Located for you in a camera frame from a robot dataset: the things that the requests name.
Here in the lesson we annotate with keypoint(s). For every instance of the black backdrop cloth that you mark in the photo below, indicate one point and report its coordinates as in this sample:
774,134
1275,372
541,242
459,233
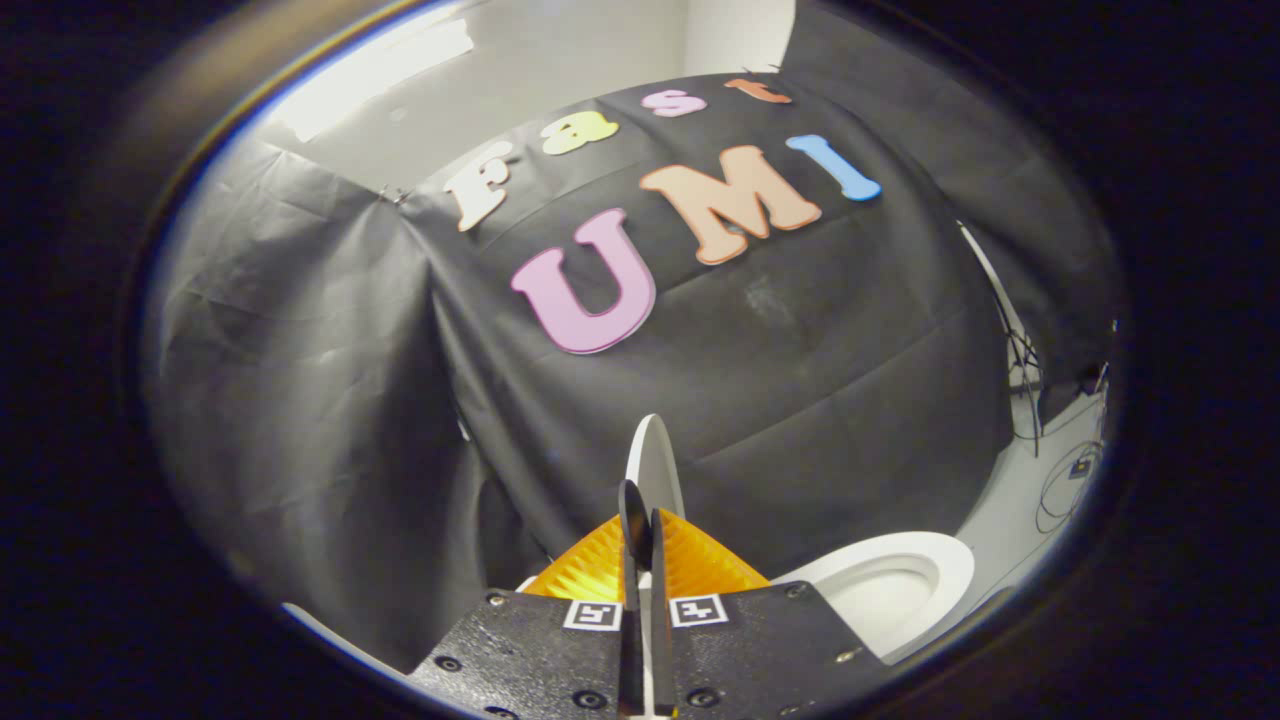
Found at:
820,360

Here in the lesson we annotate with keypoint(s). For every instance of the white toilet lid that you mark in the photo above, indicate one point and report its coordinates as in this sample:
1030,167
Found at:
658,465

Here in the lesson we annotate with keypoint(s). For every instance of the white toilet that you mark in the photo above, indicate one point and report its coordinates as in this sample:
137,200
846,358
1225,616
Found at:
900,585

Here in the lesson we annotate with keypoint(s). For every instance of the black tripod stand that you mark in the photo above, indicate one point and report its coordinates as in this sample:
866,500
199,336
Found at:
1015,350

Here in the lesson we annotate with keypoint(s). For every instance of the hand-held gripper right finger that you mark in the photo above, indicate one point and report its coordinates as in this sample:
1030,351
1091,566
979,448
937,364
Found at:
760,640

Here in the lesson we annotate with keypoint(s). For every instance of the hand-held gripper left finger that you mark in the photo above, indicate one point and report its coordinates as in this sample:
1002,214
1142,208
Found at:
530,650

